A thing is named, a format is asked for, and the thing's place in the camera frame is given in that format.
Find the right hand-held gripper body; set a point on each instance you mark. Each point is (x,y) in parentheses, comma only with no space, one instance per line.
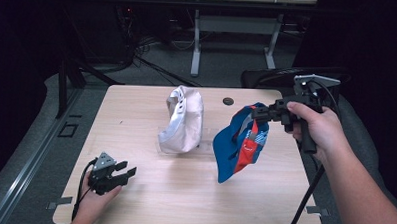
(307,94)

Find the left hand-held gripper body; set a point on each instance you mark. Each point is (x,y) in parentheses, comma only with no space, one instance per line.
(102,182)

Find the blue and orange cap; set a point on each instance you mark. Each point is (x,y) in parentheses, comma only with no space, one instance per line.
(231,149)

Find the white bucket hat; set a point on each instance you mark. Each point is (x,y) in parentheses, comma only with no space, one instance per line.
(182,124)

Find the person's left hand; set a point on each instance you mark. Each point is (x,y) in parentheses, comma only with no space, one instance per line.
(94,206)

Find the person's right hand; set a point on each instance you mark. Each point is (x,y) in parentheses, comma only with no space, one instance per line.
(327,133)

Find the black folding chair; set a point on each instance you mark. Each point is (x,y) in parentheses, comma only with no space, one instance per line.
(264,77)

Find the black round table grommet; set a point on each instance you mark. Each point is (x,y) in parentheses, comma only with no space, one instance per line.
(228,101)

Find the white desk with metal legs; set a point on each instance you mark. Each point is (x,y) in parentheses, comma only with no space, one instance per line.
(236,25)

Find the black metal stand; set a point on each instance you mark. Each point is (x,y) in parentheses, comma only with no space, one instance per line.
(63,87)

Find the black floor socket frame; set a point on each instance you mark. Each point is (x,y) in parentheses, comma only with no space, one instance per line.
(68,130)

